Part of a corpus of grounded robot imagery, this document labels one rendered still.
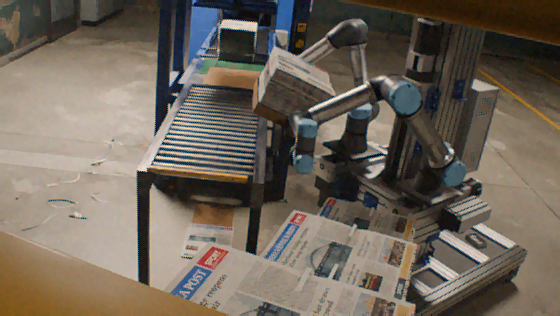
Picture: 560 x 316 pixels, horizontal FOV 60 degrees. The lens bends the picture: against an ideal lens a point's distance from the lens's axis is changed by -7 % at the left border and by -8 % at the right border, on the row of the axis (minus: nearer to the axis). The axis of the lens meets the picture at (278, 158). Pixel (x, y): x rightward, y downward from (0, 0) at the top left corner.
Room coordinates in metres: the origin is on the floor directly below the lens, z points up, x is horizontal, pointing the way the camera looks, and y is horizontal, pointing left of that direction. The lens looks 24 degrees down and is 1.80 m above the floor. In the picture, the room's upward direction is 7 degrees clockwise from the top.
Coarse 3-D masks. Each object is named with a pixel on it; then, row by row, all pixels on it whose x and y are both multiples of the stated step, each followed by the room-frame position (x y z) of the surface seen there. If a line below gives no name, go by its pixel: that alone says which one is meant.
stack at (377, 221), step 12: (324, 204) 1.82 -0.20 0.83; (336, 204) 1.83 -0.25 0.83; (348, 204) 1.85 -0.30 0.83; (324, 216) 1.72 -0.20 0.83; (336, 216) 1.74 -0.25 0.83; (348, 216) 1.75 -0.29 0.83; (360, 216) 1.76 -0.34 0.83; (372, 216) 1.77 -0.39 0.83; (384, 216) 1.78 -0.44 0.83; (396, 216) 1.79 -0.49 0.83; (360, 228) 1.67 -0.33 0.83; (372, 228) 1.68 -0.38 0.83; (384, 228) 1.69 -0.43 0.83; (396, 228) 1.70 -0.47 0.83; (408, 228) 1.71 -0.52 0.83; (408, 240) 1.62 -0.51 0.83
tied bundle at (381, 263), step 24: (312, 216) 1.31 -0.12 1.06; (288, 240) 1.16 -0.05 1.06; (312, 240) 1.18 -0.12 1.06; (336, 240) 1.19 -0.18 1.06; (360, 240) 1.21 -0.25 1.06; (384, 240) 1.22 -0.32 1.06; (288, 264) 1.06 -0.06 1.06; (312, 264) 1.07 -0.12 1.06; (336, 264) 1.08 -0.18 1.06; (360, 264) 1.09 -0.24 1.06; (384, 264) 1.10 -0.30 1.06; (408, 264) 1.12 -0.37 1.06; (384, 288) 1.00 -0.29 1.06
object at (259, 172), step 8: (264, 120) 2.76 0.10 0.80; (264, 128) 2.64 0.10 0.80; (264, 136) 2.52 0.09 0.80; (256, 144) 2.40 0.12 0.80; (264, 144) 2.42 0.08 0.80; (256, 152) 2.30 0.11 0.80; (264, 152) 2.32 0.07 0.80; (256, 160) 2.21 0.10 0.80; (264, 160) 2.22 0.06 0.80; (256, 168) 2.13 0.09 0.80; (264, 168) 2.14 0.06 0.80; (256, 176) 2.05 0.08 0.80; (264, 176) 2.05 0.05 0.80; (256, 184) 1.98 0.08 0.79; (264, 184) 1.99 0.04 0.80; (256, 192) 1.98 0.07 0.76; (256, 200) 1.98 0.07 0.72
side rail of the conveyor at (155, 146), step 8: (184, 88) 3.17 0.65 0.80; (184, 96) 3.01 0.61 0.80; (176, 104) 2.84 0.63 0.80; (168, 112) 2.69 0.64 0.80; (176, 112) 2.71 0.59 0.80; (168, 120) 2.57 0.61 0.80; (160, 128) 2.45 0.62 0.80; (168, 128) 2.46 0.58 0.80; (160, 136) 2.35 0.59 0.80; (152, 144) 2.24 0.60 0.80; (160, 144) 2.25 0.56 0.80; (152, 152) 2.15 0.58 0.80; (144, 160) 2.06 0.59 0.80; (152, 160) 2.07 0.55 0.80; (144, 168) 1.98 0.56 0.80; (144, 176) 1.96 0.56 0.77; (152, 176) 2.06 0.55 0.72; (144, 184) 1.96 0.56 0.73; (144, 192) 1.96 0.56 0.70
